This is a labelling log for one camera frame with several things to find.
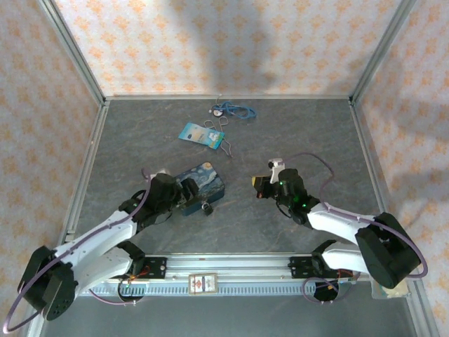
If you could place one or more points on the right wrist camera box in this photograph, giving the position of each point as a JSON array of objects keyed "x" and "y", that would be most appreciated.
[{"x": 277, "y": 164}]

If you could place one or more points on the aluminium side rail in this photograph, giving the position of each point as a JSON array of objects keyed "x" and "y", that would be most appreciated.
[
  {"x": 365, "y": 140},
  {"x": 93, "y": 147}
]

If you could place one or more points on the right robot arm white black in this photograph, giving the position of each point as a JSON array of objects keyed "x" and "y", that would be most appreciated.
[{"x": 336, "y": 221}]

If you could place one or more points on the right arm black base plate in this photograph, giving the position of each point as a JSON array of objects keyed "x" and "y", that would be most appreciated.
[{"x": 301, "y": 267}]

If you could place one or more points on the blue snack packet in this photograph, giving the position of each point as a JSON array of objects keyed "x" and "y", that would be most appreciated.
[{"x": 201, "y": 135}]

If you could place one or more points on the framed label card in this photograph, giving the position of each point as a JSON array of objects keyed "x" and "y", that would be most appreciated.
[{"x": 203, "y": 283}]

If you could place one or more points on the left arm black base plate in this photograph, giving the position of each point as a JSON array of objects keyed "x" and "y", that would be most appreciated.
[{"x": 154, "y": 267}]

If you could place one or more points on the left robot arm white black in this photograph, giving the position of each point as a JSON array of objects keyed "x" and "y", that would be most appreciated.
[{"x": 105, "y": 228}]

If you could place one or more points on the blue stethoscope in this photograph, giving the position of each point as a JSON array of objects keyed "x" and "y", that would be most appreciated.
[{"x": 238, "y": 110}]

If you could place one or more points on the clear bag with white contents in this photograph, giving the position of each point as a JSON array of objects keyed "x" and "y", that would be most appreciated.
[{"x": 396, "y": 292}]

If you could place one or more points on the small dark padlock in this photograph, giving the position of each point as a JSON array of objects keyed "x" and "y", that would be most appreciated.
[{"x": 207, "y": 209}]

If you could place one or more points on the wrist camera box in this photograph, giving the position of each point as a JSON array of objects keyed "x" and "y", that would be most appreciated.
[
  {"x": 164, "y": 173},
  {"x": 277, "y": 164}
]

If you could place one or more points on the aluminium rear rail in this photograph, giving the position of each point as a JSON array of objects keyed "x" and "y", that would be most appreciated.
[{"x": 228, "y": 97}]

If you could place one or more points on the aluminium frame post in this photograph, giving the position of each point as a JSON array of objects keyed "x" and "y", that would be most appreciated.
[
  {"x": 72, "y": 51},
  {"x": 382, "y": 49}
]

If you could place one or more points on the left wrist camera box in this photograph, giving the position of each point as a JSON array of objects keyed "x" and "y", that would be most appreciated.
[{"x": 164, "y": 173}]

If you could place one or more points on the thin metal forceps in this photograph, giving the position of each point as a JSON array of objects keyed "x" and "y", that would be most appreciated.
[{"x": 223, "y": 120}]

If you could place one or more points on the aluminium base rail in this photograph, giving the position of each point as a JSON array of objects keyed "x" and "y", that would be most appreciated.
[{"x": 228, "y": 265}]

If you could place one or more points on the starry night painted tin box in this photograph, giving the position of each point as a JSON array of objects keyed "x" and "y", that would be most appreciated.
[{"x": 207, "y": 182}]

